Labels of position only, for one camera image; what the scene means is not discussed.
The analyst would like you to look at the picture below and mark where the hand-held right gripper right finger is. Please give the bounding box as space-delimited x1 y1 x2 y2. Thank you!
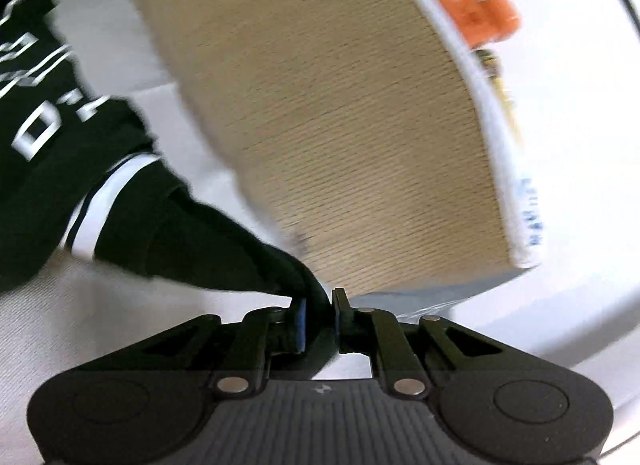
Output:
332 287 531 399

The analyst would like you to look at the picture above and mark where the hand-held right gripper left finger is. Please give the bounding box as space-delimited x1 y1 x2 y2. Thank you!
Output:
107 297 308 399

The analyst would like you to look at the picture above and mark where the black white-print shirt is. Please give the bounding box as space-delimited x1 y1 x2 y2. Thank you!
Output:
0 0 335 353

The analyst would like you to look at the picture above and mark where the grey patterned cloth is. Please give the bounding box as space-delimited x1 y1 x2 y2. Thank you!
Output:
347 270 518 318

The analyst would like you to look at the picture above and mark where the tan woven headboard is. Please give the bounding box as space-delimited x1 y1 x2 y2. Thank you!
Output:
131 0 550 298

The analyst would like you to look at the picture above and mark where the yellow patterned toy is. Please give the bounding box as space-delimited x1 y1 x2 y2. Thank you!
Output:
472 47 518 136

